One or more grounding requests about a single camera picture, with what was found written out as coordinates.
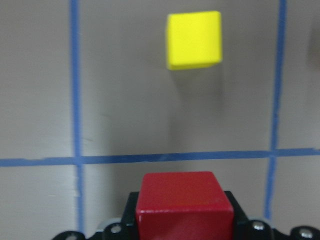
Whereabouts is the red wooden block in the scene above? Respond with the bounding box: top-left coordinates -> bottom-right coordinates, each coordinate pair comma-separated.
135,171 -> 235,240

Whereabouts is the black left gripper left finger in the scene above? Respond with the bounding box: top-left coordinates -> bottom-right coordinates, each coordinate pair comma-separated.
120,191 -> 139,228

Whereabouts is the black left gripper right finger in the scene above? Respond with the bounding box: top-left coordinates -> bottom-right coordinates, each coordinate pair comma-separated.
224,190 -> 249,229

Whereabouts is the yellow wooden block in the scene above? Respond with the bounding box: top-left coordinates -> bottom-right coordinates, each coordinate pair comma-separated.
165,10 -> 223,71

